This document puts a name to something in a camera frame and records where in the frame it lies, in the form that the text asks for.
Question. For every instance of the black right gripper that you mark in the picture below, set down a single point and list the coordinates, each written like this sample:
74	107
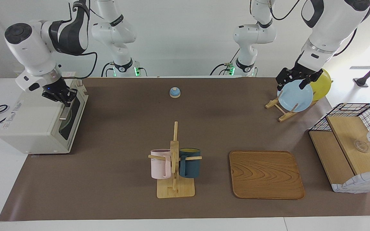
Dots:
56	91

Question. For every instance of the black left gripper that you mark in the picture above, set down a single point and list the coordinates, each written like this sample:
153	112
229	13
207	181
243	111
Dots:
295	73

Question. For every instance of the white toaster oven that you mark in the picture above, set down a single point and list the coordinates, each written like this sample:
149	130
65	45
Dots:
30	128

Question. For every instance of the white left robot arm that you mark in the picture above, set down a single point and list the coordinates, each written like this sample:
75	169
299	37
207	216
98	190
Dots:
332	29

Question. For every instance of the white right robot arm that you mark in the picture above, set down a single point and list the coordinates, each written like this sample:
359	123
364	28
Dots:
27	45

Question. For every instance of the light blue plate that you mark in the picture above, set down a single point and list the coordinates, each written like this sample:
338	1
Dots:
295	98

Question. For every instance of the yellow plate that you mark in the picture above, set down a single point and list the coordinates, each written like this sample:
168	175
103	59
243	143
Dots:
322	88

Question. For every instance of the wooden plate rack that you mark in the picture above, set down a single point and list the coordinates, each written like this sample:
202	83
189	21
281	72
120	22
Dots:
284	116

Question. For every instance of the wooden two-tier shelf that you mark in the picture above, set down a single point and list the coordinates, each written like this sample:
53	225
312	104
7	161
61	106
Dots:
345	134

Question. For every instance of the small clear glass dish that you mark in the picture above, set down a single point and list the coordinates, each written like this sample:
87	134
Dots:
361	146

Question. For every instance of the wooden serving tray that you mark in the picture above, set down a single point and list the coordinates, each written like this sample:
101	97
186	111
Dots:
265	176

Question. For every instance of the brown table mat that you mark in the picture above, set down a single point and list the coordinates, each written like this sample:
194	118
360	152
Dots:
108	186

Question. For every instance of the blue call bell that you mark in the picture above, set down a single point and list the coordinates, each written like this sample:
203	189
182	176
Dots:
175	93

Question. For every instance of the pink mug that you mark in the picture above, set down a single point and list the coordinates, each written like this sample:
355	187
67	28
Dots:
159	165

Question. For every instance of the wooden shelf box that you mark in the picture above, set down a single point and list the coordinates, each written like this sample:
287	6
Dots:
361	184

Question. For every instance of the dark teal mug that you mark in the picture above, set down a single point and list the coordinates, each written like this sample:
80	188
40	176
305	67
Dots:
190	166

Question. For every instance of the wooden mug tree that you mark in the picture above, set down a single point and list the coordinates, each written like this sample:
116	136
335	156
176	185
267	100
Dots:
175	191

